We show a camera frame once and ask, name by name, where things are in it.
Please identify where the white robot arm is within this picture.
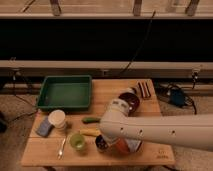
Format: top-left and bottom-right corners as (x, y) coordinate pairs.
(99, 99), (213, 151)

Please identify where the green plastic tray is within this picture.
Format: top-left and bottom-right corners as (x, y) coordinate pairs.
(37, 75), (92, 111)

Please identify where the red bowl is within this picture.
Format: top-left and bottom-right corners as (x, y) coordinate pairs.
(115, 138), (135, 154)

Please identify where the grey folded cloth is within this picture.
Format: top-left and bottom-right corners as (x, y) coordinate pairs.
(128, 140), (142, 152)

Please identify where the yellow banana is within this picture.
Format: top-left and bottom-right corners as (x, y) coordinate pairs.
(79, 129), (101, 137)

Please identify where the black cable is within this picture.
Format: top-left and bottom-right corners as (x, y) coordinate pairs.
(119, 9), (157, 75)

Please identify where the green plastic cup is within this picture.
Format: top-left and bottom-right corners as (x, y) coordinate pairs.
(69, 133), (85, 151)

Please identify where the blue sponge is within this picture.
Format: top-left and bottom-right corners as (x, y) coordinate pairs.
(36, 118), (53, 137)

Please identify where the wooden folding table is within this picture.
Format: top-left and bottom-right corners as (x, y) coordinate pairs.
(21, 79), (175, 167)

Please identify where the white paper cup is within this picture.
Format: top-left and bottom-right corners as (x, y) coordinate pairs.
(48, 110), (66, 129)

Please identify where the green cucumber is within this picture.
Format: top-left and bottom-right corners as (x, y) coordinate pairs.
(82, 117), (101, 124)

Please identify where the blue power adapter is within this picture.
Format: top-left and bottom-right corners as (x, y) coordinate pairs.
(170, 89), (185, 107)

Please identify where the brown striped block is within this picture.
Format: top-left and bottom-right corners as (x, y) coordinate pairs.
(138, 82), (151, 99)

